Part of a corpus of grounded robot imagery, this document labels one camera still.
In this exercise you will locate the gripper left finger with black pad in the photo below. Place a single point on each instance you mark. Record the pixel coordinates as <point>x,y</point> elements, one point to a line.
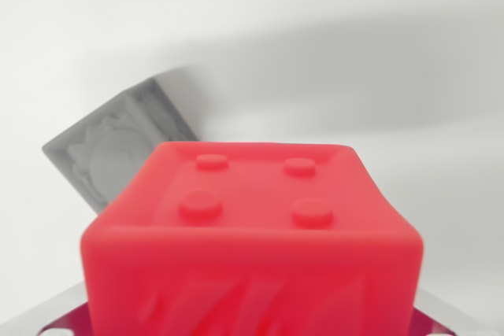
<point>43,312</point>

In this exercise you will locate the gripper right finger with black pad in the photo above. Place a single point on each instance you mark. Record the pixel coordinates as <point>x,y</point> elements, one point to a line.
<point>433,322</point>

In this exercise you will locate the red soft toy cube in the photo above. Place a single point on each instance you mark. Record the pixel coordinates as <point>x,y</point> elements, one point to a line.
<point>252,265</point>

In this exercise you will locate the grey soft toy cube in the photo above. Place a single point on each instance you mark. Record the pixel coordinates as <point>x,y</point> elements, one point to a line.
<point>106,147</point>

